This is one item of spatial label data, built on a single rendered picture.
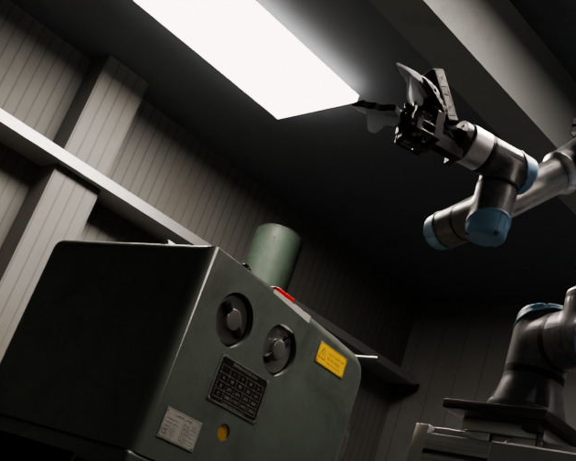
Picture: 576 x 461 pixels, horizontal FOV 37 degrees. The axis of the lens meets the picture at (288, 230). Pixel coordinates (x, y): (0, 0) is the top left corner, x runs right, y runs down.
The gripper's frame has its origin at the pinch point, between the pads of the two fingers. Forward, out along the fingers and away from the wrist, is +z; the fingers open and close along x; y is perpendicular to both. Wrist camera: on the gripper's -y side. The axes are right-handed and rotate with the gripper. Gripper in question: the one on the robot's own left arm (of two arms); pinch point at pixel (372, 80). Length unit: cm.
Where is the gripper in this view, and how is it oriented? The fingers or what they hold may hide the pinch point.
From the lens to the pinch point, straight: 154.3
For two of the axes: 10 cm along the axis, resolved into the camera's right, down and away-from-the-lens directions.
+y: -2.6, 8.4, -4.7
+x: -4.3, 3.4, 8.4
